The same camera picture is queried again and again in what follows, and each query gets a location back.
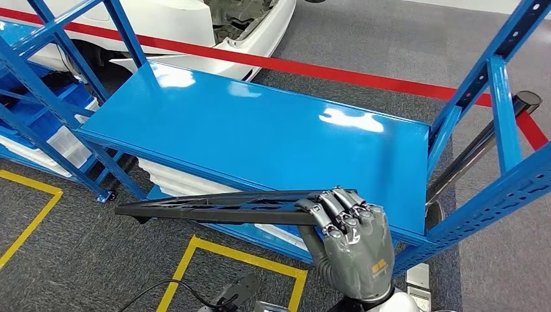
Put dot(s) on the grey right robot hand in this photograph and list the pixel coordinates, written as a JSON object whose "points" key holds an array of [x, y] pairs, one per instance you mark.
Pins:
{"points": [[357, 258]]}

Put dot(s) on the black plastic plate bracket part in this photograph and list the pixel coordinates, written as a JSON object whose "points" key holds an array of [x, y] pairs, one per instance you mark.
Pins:
{"points": [[193, 215]]}

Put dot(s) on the large blue metal shelf rack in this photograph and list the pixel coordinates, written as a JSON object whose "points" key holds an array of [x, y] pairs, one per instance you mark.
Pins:
{"points": [[215, 120]]}

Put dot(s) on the grey floor socket box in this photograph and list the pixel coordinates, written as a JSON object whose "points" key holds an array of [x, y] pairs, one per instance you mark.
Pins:
{"points": [[417, 275], [419, 299]]}

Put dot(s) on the flat white tray under crate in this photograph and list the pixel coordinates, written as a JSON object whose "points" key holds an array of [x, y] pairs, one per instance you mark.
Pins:
{"points": [[288, 237]]}

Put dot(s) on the dark grey robot fixture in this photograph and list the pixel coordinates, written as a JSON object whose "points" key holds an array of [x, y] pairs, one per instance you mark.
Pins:
{"points": [[234, 293]]}

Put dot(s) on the red barrier belt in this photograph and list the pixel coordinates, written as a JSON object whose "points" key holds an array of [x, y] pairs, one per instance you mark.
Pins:
{"points": [[301, 66]]}

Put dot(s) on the black castor wheel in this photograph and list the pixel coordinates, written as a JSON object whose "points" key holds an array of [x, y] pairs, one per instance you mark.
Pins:
{"points": [[111, 196]]}

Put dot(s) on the white car body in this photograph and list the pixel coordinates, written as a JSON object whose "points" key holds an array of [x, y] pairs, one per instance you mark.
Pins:
{"points": [[163, 21]]}

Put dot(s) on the translucent white storage box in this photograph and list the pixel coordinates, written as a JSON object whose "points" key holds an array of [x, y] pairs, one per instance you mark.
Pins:
{"points": [[69, 146]]}

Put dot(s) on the deep blue plastic crate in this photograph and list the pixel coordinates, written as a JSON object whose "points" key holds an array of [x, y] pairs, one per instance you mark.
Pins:
{"points": [[43, 120]]}

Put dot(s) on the long white plastic tray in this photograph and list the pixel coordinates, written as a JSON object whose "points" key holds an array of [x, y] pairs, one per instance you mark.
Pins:
{"points": [[21, 153]]}

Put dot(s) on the blue metal rack with crates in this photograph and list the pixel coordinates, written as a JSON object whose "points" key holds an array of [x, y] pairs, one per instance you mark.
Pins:
{"points": [[41, 92]]}

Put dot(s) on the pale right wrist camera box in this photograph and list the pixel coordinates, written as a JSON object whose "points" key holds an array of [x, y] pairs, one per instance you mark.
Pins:
{"points": [[271, 308]]}

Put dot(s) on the black stanchion post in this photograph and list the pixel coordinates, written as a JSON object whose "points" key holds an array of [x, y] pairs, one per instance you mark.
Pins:
{"points": [[527, 99]]}

